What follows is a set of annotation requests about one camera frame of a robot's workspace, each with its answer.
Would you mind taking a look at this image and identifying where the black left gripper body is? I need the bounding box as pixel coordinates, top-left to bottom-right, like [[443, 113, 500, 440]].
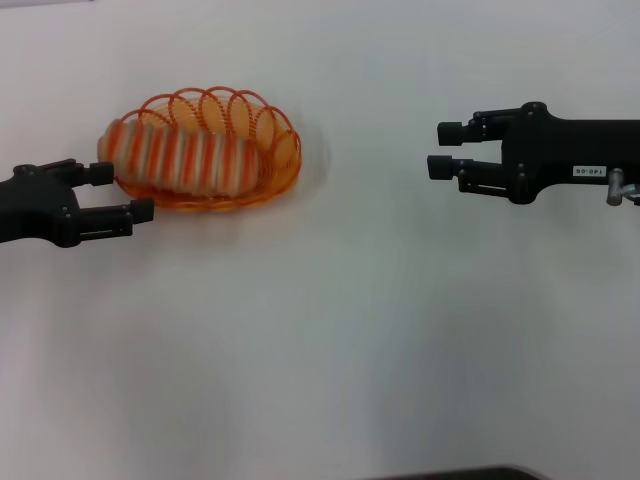
[[0, 163, 83, 250]]

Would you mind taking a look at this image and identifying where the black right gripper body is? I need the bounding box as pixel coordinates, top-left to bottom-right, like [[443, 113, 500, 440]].
[[501, 100, 640, 206]]

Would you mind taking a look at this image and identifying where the orange white striped bread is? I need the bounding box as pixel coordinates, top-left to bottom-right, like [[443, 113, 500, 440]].
[[97, 118, 262, 199]]

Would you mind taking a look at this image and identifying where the orange wire basket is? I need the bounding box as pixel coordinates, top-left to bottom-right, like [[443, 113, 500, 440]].
[[102, 85, 303, 214]]

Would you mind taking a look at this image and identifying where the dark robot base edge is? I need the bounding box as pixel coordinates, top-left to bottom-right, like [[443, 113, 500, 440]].
[[379, 464, 542, 480]]

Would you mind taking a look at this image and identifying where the silver metal cable plug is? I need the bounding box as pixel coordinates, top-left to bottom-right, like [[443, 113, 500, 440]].
[[605, 168, 640, 207]]

